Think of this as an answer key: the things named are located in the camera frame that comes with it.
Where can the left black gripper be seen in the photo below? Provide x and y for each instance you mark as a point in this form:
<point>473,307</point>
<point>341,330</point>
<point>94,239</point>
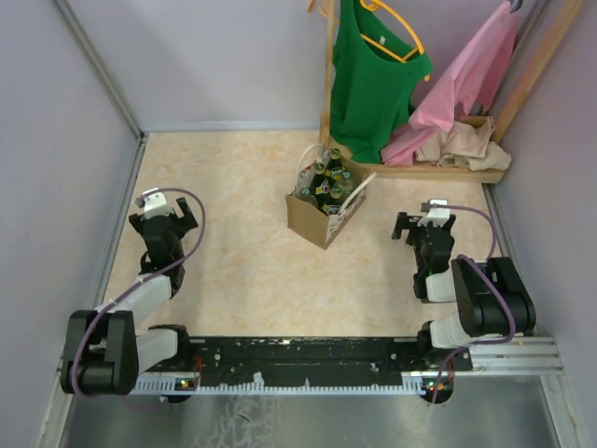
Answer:
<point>187,222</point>

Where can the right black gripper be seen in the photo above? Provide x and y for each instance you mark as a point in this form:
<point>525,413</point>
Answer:
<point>404,222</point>

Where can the clear bottle green cap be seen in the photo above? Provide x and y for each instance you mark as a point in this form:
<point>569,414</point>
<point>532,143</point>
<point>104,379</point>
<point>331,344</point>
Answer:
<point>345,184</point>

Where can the green bottle dark label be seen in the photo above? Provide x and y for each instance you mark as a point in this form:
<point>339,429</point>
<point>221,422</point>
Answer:
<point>332,204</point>

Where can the green bottle yellow label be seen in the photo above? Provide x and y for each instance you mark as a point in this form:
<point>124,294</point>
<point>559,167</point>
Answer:
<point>335,167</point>

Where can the green glass bottle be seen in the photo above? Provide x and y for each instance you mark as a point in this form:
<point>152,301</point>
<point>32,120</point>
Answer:
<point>320,183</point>

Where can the clear glass bottle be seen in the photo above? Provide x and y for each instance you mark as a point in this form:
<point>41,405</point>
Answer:
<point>306,196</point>

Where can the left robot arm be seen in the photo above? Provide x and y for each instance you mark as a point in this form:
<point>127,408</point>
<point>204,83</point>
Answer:
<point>103,354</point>

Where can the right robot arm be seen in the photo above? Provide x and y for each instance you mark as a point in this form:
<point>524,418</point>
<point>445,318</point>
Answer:
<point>492,303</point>

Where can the beige cloth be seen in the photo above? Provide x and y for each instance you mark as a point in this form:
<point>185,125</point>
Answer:
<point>465,146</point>

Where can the wooden clothes rack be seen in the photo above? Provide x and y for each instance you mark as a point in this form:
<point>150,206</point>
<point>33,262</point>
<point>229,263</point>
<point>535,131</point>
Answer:
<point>545,50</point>

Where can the pink shirt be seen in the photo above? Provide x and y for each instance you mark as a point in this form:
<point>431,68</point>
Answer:
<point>473,77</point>

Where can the green tank top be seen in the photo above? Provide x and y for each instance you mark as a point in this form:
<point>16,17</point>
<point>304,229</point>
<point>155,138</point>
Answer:
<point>376,73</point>

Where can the yellow hanger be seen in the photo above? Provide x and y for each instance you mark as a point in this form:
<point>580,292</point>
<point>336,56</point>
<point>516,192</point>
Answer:
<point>396,32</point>

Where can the orange hanger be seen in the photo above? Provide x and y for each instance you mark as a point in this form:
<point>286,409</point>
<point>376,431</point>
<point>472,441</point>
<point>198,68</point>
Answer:
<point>319,5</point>

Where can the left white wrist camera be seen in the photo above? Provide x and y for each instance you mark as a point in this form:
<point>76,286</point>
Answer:
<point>156,204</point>

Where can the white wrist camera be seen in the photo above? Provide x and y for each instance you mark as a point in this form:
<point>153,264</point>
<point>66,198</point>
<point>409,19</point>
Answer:
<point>156,204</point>
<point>435,212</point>

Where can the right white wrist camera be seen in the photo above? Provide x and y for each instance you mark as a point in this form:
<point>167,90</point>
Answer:
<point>435,212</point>

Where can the aluminium frame rail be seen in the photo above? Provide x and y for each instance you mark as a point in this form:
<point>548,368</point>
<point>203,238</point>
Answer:
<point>523,356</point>

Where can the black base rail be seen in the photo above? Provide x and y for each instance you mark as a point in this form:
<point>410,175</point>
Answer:
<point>299,361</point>

